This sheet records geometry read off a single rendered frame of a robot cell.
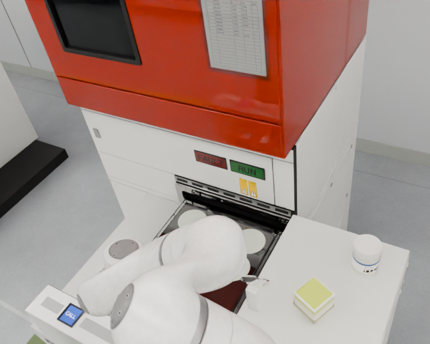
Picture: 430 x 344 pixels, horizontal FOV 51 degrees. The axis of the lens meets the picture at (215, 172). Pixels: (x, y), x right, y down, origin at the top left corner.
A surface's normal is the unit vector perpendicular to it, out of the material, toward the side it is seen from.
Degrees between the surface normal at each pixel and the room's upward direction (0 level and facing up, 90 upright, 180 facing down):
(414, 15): 90
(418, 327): 0
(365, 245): 0
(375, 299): 0
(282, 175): 90
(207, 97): 90
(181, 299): 44
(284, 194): 90
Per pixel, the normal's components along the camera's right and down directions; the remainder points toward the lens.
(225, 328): 0.59, -0.57
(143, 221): -0.13, -0.73
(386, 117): -0.49, 0.63
